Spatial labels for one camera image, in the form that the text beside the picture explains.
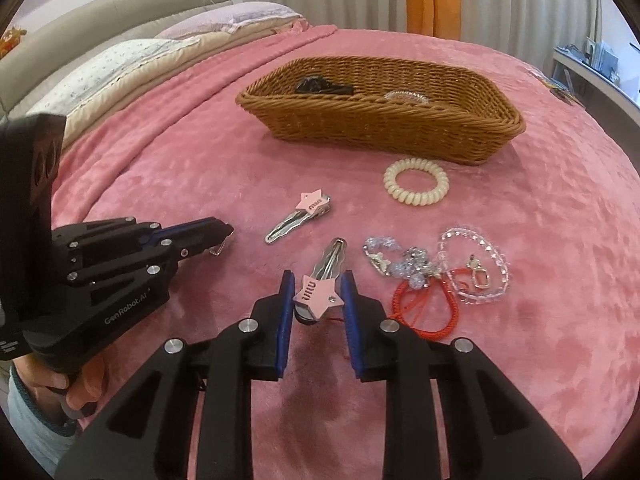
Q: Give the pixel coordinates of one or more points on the person's left hand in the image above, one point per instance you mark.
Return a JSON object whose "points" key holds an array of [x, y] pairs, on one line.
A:
{"points": [[87, 385]]}

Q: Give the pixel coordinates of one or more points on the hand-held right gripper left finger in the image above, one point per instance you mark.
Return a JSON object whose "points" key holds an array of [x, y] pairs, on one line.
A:
{"points": [[286, 310]]}

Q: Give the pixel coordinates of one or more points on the white floral pillow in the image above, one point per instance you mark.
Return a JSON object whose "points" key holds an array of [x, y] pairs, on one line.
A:
{"points": [[100, 75]]}

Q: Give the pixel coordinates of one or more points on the orange plush toy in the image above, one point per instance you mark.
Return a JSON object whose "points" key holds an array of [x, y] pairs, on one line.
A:
{"points": [[10, 42]]}

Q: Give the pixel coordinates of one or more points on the brown wicker basket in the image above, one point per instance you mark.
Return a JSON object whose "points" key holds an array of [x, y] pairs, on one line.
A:
{"points": [[380, 130]]}

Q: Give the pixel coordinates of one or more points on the beige padded headboard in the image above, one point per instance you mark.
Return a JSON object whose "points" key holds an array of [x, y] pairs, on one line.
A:
{"points": [[100, 15]]}

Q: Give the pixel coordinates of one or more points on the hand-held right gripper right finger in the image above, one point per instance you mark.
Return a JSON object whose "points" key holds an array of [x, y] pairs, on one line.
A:
{"points": [[350, 320]]}

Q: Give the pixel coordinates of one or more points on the black hair accessory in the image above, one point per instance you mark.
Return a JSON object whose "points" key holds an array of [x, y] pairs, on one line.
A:
{"points": [[320, 86]]}

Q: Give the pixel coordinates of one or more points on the colourful picture book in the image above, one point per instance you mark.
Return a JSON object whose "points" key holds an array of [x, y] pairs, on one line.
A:
{"points": [[557, 87]]}

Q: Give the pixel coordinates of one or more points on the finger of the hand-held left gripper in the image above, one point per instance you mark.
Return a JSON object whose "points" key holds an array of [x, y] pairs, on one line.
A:
{"points": [[150, 262], [190, 229]]}

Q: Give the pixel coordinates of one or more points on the pink star hair clip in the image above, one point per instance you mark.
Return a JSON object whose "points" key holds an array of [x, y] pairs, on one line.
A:
{"points": [[312, 204], [315, 297]]}

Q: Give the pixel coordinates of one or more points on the beige quilt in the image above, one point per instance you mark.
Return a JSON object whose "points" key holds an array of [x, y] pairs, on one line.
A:
{"points": [[210, 42]]}

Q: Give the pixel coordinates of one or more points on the purple pillow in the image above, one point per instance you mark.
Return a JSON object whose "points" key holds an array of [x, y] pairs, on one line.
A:
{"points": [[240, 15]]}

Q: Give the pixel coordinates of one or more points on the white desk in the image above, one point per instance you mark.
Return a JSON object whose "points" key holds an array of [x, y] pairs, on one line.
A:
{"points": [[600, 87]]}

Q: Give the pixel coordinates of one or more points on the person's left forearm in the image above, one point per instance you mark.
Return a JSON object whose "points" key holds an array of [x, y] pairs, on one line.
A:
{"points": [[30, 430]]}

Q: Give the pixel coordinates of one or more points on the upright books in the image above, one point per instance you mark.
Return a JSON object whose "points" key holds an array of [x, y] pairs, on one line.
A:
{"points": [[602, 55]]}

